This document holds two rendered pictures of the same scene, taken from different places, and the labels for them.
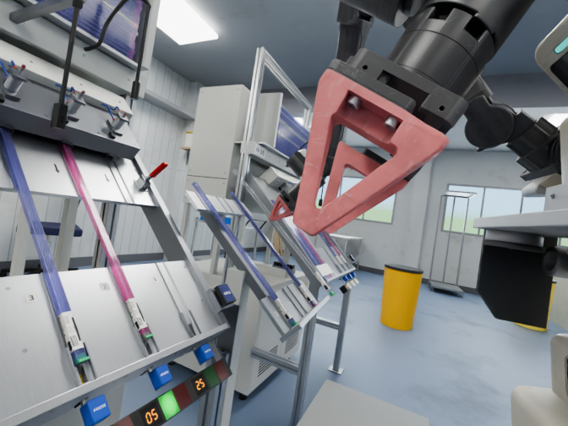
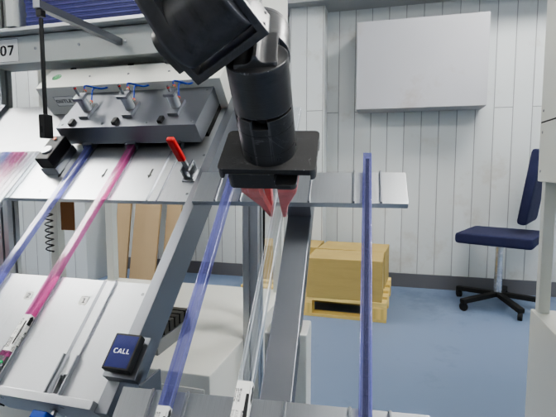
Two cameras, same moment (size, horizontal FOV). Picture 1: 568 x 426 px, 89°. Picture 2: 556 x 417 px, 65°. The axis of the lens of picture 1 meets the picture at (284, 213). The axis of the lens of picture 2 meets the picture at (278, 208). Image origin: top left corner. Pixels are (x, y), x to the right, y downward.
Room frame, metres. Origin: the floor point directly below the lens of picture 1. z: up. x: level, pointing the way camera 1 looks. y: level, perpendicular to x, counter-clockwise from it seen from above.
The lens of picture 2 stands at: (0.81, -0.48, 1.04)
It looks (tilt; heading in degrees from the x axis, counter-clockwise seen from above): 5 degrees down; 80
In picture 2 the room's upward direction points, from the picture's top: straight up
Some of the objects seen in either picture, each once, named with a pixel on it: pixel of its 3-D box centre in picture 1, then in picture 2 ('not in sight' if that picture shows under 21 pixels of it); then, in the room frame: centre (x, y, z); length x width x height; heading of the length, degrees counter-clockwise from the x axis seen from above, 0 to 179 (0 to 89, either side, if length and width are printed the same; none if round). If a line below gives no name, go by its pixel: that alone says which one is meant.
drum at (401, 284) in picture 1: (399, 296); not in sight; (3.26, -1.42, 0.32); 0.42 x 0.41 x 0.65; 154
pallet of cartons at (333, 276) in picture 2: not in sight; (316, 274); (1.72, 2.77, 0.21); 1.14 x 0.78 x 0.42; 155
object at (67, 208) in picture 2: not in sight; (64, 173); (0.42, 0.93, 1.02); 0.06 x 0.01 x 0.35; 154
